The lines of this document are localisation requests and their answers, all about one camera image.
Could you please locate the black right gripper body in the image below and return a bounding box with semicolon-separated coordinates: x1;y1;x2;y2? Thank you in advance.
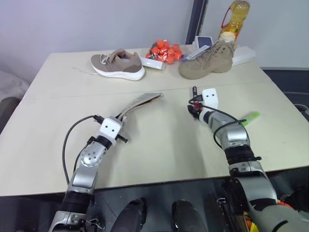
186;101;203;119

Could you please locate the beige shoe insole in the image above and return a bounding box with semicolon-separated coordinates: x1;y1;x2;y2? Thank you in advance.
115;92;165;144

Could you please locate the green highlighter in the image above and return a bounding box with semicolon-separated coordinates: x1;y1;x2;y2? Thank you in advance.
241;111;263;126

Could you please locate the tan suede boot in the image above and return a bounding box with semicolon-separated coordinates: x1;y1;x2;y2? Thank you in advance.
178;40;240;80

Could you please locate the white and blue carton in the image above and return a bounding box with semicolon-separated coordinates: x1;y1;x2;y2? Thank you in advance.
183;45;210;61

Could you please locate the bag of orange balls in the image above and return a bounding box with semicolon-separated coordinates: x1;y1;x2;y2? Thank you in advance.
145;40;185;65

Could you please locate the flat white box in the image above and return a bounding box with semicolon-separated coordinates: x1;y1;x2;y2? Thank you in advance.
140;57;168;71

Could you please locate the blue and white box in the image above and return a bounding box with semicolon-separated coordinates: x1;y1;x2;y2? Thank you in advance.
194;35;214;50

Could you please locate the long white box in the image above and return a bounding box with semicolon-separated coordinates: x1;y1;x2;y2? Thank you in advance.
231;46;256;66

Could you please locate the jar with cream lid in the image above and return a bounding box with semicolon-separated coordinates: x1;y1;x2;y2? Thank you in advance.
218;31;236;43

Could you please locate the dark upright panel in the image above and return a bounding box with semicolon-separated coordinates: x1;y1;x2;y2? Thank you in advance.
185;0;210;45

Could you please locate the brown sneaker with white sole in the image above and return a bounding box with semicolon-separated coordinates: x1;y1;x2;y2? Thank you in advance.
91;48;146;81

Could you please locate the dark rounded shape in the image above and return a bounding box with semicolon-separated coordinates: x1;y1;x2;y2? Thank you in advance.
112;198;148;232
171;199;213;232

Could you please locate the orange plastic object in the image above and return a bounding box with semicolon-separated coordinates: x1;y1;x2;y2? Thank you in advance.
277;198;294;211

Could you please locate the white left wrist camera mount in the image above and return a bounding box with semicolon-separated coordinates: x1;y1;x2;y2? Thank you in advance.
98;116;124;145

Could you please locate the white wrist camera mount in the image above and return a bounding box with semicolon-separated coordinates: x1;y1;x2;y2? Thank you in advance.
98;116;124;145
201;88;220;109

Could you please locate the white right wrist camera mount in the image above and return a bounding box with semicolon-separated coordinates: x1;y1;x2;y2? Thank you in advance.
201;88;220;109

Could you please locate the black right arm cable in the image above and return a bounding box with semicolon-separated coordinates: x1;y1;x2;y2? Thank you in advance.
188;95;245;150

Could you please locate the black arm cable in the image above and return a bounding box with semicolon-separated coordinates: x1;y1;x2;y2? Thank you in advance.
188;95;245;150
62;114;105;186

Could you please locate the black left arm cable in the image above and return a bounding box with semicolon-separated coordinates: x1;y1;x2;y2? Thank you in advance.
62;114;105;186

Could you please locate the yellow oil bottle red handle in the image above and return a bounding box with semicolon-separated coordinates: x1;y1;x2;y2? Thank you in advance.
221;0;251;41

